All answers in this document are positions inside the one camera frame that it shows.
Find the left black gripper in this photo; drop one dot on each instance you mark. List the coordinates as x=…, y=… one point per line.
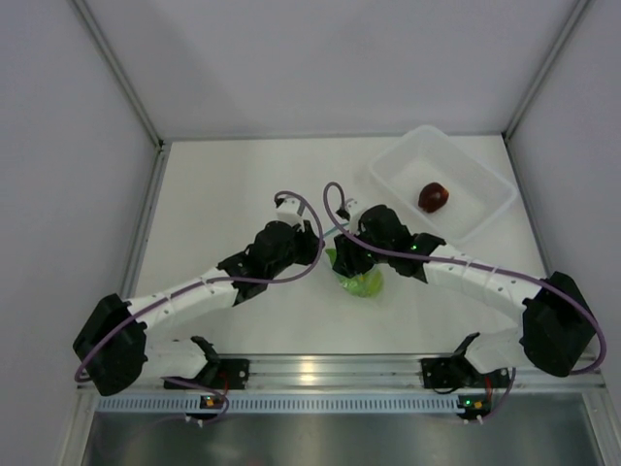
x=310, y=244

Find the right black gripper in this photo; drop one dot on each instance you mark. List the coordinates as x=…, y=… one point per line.
x=348, y=261

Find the clear zip top bag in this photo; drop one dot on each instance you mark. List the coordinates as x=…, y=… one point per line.
x=329, y=252

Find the red fake apple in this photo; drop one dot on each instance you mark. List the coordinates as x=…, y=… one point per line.
x=432, y=197

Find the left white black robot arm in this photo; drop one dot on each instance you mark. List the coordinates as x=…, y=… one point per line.
x=125, y=341

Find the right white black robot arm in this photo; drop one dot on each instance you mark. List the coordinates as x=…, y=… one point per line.
x=552, y=327

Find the green fake food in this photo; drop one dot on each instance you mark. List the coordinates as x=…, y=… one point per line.
x=368, y=285

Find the clear plastic bin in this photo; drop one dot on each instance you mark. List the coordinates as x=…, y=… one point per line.
x=477, y=195

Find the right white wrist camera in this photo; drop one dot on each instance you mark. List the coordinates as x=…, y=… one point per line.
x=351, y=213

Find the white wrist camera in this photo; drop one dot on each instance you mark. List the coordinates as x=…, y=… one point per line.
x=351, y=213
x=290, y=210

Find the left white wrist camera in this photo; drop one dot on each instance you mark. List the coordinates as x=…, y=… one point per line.
x=290, y=210

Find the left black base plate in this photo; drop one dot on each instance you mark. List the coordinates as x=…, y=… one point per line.
x=226, y=373

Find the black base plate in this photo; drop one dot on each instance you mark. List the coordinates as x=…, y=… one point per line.
x=226, y=373
x=450, y=373

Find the aluminium mounting rail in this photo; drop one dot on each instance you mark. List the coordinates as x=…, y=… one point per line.
x=384, y=371

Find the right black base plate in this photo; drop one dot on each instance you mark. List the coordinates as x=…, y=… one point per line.
x=450, y=373

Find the left aluminium frame post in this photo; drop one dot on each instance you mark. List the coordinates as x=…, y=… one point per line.
x=103, y=46

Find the aluminium frame post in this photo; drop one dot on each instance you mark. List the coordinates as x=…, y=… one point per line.
x=103, y=46
x=560, y=40

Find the white slotted cable duct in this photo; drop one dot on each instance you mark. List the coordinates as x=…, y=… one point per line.
x=245, y=403

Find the right aluminium frame post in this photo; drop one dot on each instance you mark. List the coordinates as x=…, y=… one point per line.
x=560, y=40

